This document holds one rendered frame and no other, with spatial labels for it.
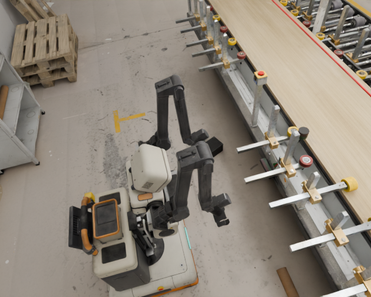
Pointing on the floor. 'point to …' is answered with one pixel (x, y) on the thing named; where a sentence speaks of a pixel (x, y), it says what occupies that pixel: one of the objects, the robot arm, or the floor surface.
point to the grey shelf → (10, 117)
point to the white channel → (320, 16)
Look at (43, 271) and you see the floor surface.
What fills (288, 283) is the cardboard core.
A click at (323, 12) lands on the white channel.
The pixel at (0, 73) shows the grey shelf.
